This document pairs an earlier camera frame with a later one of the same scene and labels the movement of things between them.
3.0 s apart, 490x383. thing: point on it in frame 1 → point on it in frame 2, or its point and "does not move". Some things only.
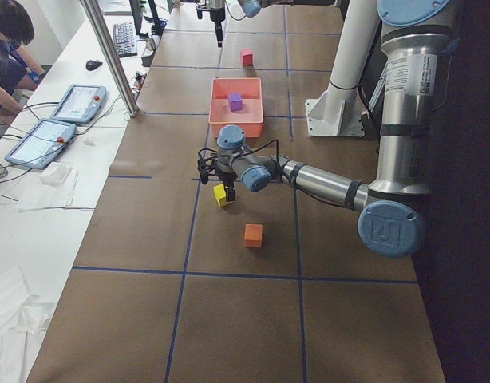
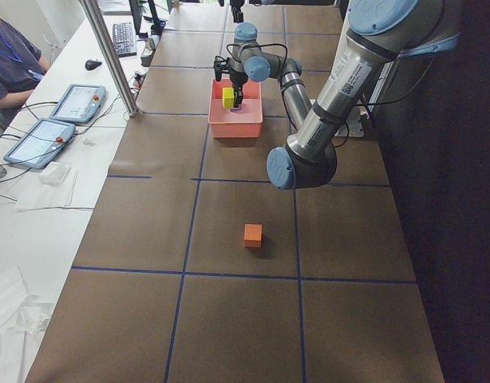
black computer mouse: x=92 y=65 does not move
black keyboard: x=125 y=39 does not move
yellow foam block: x=220 y=195 → x=228 y=97
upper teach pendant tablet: x=81 y=104 does not move
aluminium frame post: x=124 y=87 does not move
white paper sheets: x=49 y=191 does not move
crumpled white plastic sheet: x=17 y=319 does not move
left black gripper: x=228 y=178 → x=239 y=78
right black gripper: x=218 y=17 → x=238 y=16
